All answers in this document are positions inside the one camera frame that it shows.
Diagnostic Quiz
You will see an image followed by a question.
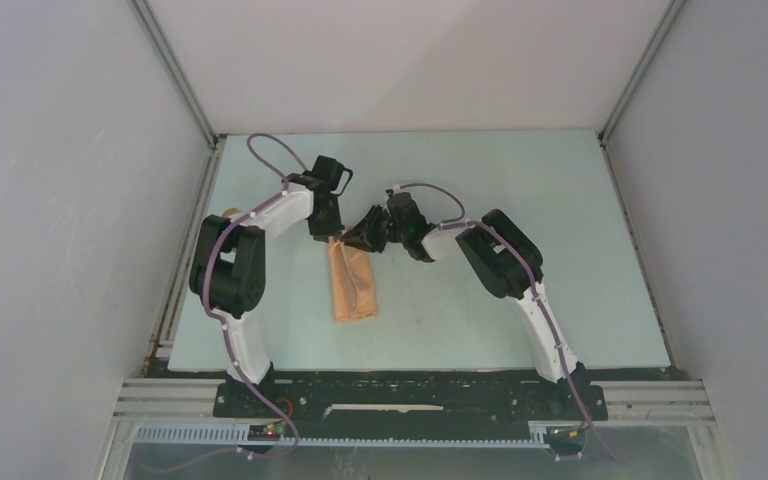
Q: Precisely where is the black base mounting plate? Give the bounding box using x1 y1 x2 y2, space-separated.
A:
213 369 608 440

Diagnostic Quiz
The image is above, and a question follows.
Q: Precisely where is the peach cloth napkin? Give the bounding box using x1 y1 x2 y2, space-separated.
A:
327 237 379 324

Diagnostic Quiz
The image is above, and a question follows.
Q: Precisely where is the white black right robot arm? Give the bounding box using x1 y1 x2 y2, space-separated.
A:
341 193 582 418

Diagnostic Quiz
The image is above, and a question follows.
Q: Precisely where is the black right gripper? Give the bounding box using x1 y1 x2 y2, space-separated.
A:
342 203 410 253

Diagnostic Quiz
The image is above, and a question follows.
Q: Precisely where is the aluminium frame rail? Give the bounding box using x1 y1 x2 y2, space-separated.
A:
113 378 221 422

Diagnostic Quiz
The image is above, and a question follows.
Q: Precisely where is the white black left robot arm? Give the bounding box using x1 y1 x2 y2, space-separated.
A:
189 170 353 417

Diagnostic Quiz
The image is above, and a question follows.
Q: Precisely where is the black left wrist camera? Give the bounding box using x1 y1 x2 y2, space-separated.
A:
311 155 354 197

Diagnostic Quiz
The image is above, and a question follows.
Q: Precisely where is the white toothed cable duct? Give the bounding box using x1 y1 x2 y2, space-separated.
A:
132 422 548 449

